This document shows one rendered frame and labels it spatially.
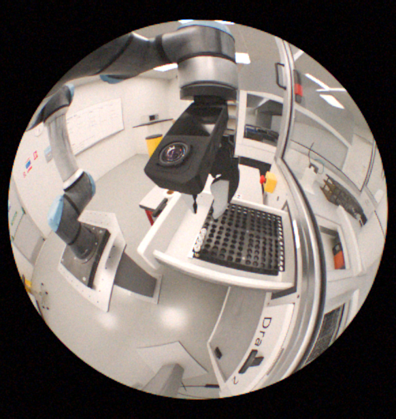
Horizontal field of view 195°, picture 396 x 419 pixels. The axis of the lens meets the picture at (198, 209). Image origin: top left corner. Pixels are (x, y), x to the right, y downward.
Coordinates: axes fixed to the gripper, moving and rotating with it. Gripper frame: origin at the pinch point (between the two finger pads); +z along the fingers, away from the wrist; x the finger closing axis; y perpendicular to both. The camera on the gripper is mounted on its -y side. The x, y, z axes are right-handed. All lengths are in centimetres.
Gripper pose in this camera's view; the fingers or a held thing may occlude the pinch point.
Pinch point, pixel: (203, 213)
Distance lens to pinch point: 22.6
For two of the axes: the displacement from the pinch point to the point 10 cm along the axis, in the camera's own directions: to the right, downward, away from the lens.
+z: 0.2, 7.0, 7.1
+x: -9.4, -2.2, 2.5
